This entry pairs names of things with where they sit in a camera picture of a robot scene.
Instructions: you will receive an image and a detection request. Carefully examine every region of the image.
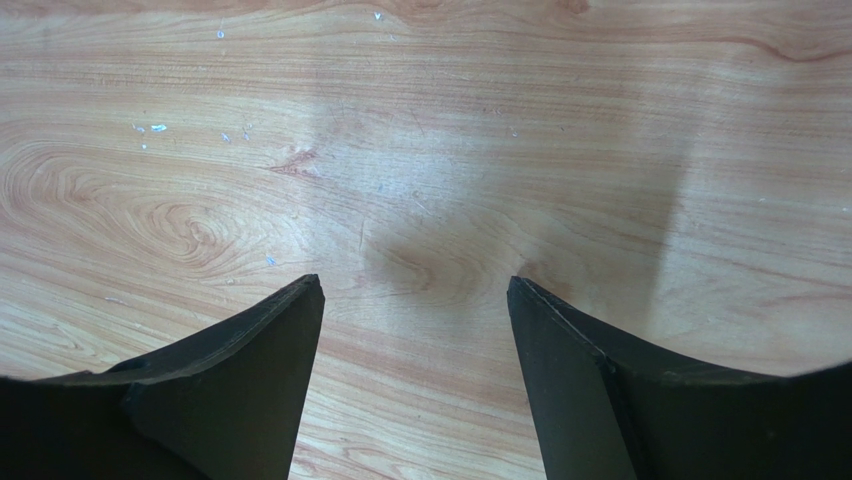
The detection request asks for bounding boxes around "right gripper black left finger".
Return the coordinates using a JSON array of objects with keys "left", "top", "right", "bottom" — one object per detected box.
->
[{"left": 1, "top": 274, "right": 325, "bottom": 479}]

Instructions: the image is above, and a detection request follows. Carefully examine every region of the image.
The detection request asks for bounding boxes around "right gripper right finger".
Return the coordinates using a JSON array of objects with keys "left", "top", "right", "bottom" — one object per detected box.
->
[{"left": 507, "top": 276, "right": 851, "bottom": 479}]

